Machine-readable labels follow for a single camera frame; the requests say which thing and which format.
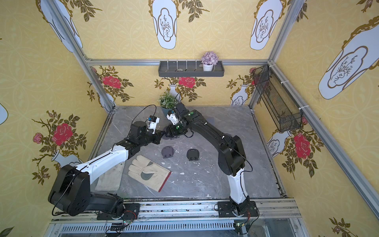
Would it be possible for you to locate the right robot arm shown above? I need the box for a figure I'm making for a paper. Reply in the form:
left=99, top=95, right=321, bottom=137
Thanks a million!
left=166, top=108, right=249, bottom=212

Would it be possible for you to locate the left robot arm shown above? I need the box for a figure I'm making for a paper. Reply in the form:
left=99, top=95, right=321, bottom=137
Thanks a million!
left=48, top=121, right=165, bottom=217

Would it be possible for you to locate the grey phone stand back-left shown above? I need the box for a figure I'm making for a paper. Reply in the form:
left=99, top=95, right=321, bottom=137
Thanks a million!
left=162, top=133, right=176, bottom=140

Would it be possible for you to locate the grey phone stand front-left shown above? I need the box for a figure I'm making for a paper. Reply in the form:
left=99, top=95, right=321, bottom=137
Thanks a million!
left=161, top=146, right=175, bottom=159

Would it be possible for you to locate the dark phone stand front-centre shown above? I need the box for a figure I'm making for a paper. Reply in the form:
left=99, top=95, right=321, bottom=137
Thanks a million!
left=187, top=149, right=200, bottom=161

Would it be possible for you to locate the green plant blue pot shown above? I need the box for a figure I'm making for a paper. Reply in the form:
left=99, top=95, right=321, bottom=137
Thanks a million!
left=159, top=92, right=178, bottom=117

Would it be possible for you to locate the beige work glove right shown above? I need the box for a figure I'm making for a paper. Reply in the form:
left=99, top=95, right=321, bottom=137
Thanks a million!
left=128, top=155, right=171, bottom=192

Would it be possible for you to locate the purple flower white pot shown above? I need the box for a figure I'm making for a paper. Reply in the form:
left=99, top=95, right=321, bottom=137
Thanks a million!
left=201, top=51, right=219, bottom=72

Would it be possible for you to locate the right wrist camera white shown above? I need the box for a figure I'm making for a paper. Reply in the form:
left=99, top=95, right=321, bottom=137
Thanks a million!
left=166, top=111, right=179, bottom=125

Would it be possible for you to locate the grey wall shelf tray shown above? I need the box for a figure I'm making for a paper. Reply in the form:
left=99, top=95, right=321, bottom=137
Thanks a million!
left=158, top=60, right=225, bottom=78

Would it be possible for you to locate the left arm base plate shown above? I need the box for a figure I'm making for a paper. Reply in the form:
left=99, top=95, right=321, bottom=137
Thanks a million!
left=97, top=202, right=140, bottom=221

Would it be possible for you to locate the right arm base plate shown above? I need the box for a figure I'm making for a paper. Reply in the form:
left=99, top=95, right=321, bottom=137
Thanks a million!
left=217, top=199, right=259, bottom=218

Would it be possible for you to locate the black wire mesh basket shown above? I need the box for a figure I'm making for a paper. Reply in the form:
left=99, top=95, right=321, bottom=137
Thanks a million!
left=251, top=65, right=303, bottom=132

